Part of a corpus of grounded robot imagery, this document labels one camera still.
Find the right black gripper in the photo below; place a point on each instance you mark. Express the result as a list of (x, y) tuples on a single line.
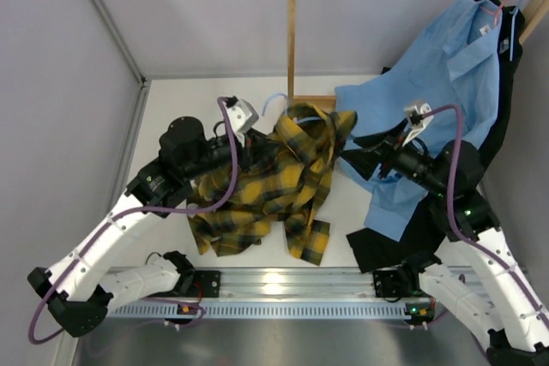
[(365, 161)]

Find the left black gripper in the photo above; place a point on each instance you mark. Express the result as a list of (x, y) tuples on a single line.
[(257, 145)]

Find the yellow black plaid shirt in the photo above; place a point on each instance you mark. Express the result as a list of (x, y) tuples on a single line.
[(288, 186)]

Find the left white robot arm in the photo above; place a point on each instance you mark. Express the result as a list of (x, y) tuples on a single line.
[(156, 191)]

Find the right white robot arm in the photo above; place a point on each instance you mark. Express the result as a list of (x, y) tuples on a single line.
[(511, 325)]

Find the light blue shirt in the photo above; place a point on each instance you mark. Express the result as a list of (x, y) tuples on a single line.
[(454, 60)]

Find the black garment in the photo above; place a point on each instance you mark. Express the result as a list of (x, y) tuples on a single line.
[(429, 224)]

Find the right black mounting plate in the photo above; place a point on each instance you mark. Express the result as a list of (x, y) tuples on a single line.
[(396, 283)]

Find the black mounting plate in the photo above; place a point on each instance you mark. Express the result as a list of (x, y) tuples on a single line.
[(396, 283), (205, 284)]

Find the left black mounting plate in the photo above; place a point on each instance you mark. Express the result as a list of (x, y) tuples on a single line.
[(205, 284)]

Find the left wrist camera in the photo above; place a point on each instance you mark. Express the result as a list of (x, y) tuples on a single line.
[(242, 117)]

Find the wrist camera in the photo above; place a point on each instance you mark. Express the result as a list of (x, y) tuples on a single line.
[(242, 117), (418, 119)]

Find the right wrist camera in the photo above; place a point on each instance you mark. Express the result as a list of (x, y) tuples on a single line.
[(418, 119)]

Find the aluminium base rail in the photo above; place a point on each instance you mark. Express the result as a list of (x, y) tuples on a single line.
[(291, 286)]

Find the slotted cable duct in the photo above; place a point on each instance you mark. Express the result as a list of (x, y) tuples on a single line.
[(373, 310)]

